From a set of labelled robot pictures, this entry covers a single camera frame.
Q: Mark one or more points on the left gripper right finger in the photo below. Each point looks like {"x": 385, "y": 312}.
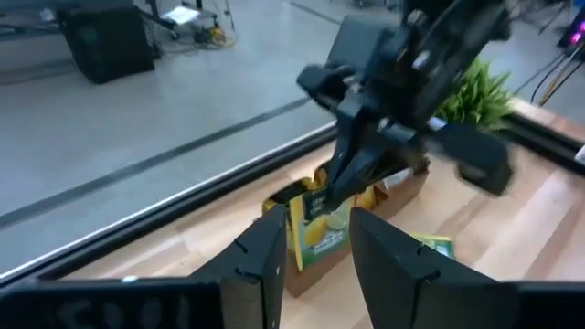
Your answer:
{"x": 402, "y": 283}

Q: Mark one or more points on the brown wooden organizer box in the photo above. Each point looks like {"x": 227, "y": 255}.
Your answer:
{"x": 315, "y": 281}

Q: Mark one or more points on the green lemon tea packet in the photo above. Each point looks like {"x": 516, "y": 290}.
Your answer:
{"x": 320, "y": 233}
{"x": 434, "y": 244}

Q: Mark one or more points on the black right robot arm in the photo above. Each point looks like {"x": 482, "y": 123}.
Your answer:
{"x": 457, "y": 23}

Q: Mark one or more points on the green plant white pot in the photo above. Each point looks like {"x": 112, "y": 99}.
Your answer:
{"x": 480, "y": 100}

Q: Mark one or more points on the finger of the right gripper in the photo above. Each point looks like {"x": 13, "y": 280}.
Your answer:
{"x": 343, "y": 155}
{"x": 379, "y": 166}

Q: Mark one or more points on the black floor cabinet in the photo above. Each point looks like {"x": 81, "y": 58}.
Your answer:
{"x": 107, "y": 43}

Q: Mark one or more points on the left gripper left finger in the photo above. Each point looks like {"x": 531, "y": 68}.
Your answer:
{"x": 251, "y": 274}

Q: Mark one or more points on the white orange tea packet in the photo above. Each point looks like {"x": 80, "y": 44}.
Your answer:
{"x": 397, "y": 178}

